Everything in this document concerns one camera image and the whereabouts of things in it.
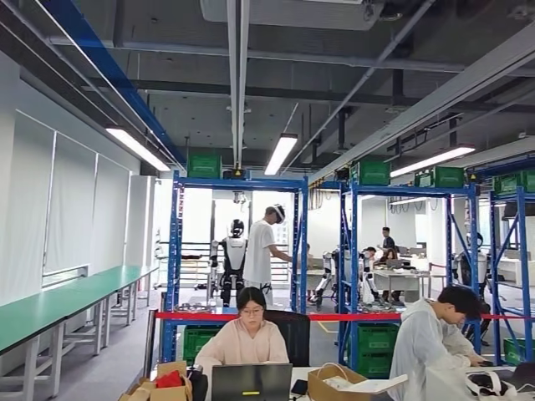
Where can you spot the blue steel shelf rack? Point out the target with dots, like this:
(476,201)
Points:
(353,265)
(522,265)
(171,265)

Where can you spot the green top workbench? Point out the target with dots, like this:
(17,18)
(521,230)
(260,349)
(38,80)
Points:
(38,315)
(125,272)

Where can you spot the long ceiling light bar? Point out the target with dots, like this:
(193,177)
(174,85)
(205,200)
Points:
(280,154)
(137,149)
(432,160)

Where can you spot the white black humanoid robot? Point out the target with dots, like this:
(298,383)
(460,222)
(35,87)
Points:
(464,265)
(326,274)
(234,254)

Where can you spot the green plastic crate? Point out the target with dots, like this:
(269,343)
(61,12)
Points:
(376,337)
(372,364)
(449,177)
(505,184)
(423,180)
(205,166)
(196,340)
(516,350)
(528,181)
(372,172)

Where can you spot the black office chair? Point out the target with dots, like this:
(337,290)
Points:
(292,335)

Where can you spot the red barrier tape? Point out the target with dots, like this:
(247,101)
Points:
(200,316)

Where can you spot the grey laptop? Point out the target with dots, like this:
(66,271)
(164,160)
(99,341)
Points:
(251,382)

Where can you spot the black phone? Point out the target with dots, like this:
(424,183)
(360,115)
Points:
(299,387)

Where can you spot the white table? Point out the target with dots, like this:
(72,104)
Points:
(401,275)

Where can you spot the black bag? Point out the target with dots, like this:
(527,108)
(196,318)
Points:
(198,384)

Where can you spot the red cloth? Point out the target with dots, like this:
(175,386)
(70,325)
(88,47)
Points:
(169,380)

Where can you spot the open cardboard box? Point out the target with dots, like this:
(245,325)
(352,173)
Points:
(162,387)

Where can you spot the blue ceiling beam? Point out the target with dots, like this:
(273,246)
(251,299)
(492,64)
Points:
(112,72)

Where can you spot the grey roller blind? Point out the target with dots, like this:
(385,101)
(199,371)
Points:
(71,205)
(25,210)

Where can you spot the white desk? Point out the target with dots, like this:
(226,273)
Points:
(443,387)

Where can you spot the white headset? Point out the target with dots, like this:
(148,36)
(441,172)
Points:
(487,384)

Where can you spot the grey ceiling rail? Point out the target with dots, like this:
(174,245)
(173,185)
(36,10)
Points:
(418,99)

